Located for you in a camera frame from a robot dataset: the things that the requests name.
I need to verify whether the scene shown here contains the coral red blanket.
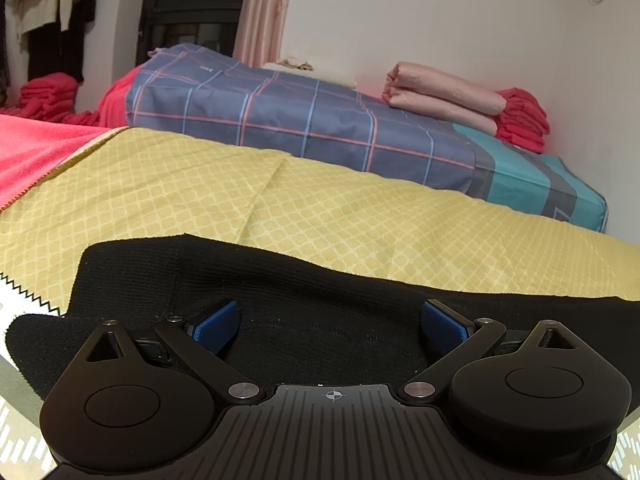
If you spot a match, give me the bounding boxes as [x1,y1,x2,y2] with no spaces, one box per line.
[0,67,142,211]

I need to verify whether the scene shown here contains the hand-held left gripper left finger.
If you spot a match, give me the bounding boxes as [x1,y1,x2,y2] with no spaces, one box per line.
[84,299,265,405]

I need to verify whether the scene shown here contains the stack of red folded blankets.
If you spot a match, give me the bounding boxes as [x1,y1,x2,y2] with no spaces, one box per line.
[494,87,551,155]

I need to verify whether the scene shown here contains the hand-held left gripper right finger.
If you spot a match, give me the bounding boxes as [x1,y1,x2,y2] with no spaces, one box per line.
[397,299,580,405]

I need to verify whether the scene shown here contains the hanging clothes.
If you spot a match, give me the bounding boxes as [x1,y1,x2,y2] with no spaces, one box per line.
[0,0,99,107]

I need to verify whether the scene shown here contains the pink curtain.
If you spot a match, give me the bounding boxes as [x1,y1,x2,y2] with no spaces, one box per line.
[232,0,301,69]

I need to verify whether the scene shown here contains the beige sheet with white dashes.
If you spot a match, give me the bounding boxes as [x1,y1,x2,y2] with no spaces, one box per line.
[0,272,640,480]

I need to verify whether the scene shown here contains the pink pillow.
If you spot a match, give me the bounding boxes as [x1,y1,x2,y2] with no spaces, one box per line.
[382,87,499,136]

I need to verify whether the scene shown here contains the dark window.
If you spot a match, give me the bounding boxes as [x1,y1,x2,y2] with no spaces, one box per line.
[135,0,251,69]

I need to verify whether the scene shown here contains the pile of red folded towels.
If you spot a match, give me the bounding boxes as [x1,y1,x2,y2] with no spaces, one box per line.
[0,72,101,127]

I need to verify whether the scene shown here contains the folded pink blanket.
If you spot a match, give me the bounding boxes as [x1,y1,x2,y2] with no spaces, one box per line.
[385,61,507,117]

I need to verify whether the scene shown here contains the black knit pants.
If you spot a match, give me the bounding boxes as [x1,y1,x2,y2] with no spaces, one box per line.
[5,232,640,431]

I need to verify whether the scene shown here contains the yellow quilted blanket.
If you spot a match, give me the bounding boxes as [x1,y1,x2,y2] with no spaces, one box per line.
[0,127,640,317]

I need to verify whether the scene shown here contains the folded blue plaid quilt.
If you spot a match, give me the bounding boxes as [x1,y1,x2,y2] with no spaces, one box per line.
[125,42,609,234]

